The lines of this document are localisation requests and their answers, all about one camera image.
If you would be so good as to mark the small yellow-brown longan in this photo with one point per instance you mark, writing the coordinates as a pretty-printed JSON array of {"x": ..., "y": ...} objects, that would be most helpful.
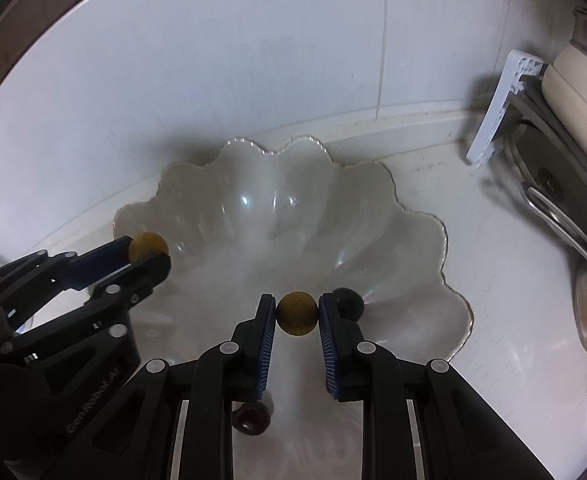
[
  {"x": 148, "y": 246},
  {"x": 297, "y": 314}
]

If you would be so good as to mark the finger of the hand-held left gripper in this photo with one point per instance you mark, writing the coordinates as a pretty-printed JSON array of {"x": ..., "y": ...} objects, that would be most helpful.
[
  {"x": 143, "y": 277},
  {"x": 98, "y": 262}
]

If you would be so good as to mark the dark round plum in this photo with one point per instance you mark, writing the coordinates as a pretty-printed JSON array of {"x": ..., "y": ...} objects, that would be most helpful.
[{"x": 351, "y": 300}]

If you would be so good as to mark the white scalloped bowl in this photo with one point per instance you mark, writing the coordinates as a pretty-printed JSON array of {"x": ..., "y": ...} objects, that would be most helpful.
[{"x": 283, "y": 220}]

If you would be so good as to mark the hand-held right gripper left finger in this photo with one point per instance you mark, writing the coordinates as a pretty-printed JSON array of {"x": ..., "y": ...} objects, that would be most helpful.
[{"x": 268, "y": 345}]

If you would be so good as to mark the white and grey rack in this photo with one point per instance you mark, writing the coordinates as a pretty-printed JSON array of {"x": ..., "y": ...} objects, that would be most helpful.
[{"x": 493, "y": 120}]

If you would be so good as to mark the small dark red fruit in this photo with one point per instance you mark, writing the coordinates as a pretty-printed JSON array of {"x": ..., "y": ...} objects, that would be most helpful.
[{"x": 251, "y": 419}]

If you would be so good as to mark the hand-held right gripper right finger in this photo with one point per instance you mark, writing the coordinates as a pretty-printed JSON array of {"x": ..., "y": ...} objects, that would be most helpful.
[{"x": 328, "y": 350}]

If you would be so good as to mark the flat pot lid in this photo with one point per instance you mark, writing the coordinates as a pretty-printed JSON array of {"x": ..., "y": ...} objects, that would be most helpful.
[{"x": 548, "y": 180}]

